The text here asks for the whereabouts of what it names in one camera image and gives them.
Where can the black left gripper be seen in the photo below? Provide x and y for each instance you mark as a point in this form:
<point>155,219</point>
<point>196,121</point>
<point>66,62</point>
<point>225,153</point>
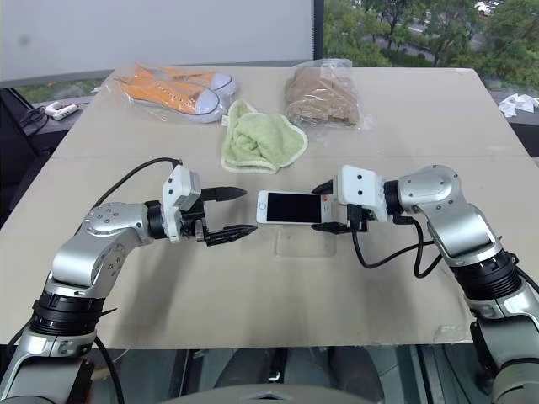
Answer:
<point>198,223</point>

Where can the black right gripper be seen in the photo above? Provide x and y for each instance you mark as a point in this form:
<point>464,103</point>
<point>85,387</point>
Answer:
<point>358,218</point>

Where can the white smartphone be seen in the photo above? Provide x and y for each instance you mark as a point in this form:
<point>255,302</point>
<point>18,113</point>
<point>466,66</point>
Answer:
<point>290,207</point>

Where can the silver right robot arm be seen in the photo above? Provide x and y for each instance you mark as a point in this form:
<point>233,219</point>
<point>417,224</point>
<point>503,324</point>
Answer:
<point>459,227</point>

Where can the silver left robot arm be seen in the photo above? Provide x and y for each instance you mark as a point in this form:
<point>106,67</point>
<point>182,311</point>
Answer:
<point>90,246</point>

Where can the clear plastic phone case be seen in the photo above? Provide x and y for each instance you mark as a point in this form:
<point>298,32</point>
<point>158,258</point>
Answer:
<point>303,244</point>

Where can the green towel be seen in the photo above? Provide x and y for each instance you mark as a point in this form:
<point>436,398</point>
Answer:
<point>261,139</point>

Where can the clear plastic garment bag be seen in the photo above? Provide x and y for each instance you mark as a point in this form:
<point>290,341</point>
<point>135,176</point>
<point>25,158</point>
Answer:
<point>366,120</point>

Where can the brown folded garment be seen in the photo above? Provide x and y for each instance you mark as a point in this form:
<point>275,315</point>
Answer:
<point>322,99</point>

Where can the orange canvas sneaker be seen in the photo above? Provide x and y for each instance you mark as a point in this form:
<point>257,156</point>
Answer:
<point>202,76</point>
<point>168,97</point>

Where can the clear plastic sneaker bag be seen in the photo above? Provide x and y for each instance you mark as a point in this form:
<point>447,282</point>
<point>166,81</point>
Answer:
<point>126,99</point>

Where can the white window blind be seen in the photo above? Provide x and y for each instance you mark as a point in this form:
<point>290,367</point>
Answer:
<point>156,33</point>

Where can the white power strip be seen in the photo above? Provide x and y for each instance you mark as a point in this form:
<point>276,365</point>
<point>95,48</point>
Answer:
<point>61,110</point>

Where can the crumpled white paper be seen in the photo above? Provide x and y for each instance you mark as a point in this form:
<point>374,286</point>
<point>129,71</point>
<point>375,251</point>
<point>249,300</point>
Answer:
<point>517,104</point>

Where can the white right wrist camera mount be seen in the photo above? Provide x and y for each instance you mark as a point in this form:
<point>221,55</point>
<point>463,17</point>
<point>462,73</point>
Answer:
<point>362,189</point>

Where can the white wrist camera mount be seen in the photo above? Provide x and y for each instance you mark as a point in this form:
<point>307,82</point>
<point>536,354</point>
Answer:
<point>362,189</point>
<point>179,189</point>

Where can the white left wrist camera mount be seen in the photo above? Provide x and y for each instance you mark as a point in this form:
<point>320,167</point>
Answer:
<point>179,189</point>

